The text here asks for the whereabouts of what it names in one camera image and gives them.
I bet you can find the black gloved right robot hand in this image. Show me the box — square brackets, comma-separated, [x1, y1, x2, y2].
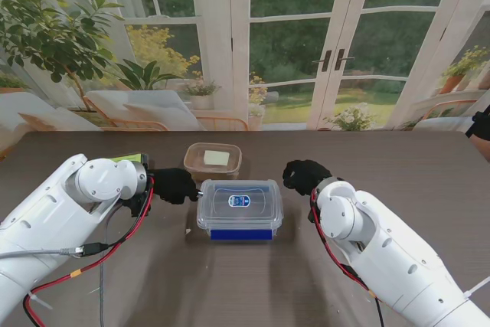
[282, 159, 333, 197]

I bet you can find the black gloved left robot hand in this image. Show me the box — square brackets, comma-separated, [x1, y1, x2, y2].
[147, 167, 202, 205]

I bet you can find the brown kraft paper container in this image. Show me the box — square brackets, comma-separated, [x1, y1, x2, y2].
[182, 142, 243, 185]

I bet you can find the clear lid with white label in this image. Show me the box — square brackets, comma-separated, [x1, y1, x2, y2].
[183, 142, 243, 174]

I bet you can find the clear lid with green label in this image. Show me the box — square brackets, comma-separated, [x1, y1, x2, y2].
[109, 152, 149, 165]

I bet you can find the clear lid with blue label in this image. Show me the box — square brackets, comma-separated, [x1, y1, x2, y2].
[196, 178, 285, 231]

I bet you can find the clear box with blue clips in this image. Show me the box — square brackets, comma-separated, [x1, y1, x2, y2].
[196, 178, 285, 242]

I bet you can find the printed garden backdrop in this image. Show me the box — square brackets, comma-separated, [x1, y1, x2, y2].
[0, 0, 490, 133]

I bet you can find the bystander arm in dark sleeve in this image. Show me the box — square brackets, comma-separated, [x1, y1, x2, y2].
[465, 109, 490, 163]

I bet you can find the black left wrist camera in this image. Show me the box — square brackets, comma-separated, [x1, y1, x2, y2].
[122, 188, 154, 217]

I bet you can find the red cable on right arm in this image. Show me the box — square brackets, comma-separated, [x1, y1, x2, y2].
[309, 188, 378, 297]

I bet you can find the thin grey wire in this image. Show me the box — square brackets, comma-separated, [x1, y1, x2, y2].
[98, 211, 116, 327]

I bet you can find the grey cable with black plug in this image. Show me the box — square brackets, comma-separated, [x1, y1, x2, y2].
[0, 242, 110, 260]

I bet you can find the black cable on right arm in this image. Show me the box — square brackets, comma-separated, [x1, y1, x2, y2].
[374, 298, 386, 327]

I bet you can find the white cable tie left arm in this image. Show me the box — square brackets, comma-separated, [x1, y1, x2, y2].
[26, 291, 54, 311]

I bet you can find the white cable tie arm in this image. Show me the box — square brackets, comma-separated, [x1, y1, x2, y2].
[462, 275, 490, 301]
[26, 291, 54, 311]

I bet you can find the white cable tie right arm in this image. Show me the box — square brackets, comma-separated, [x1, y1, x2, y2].
[462, 275, 490, 301]

